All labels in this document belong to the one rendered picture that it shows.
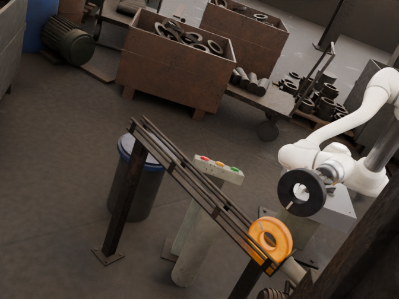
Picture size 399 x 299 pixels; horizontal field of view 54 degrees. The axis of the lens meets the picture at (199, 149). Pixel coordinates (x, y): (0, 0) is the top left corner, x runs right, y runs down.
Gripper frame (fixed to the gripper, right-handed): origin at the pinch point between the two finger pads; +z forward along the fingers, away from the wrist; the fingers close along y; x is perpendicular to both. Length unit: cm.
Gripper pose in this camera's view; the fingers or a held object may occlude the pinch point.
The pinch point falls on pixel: (303, 188)
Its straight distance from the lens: 128.2
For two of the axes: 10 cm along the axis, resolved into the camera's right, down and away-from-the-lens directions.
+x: 3.6, -8.2, -4.5
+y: -7.1, -5.5, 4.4
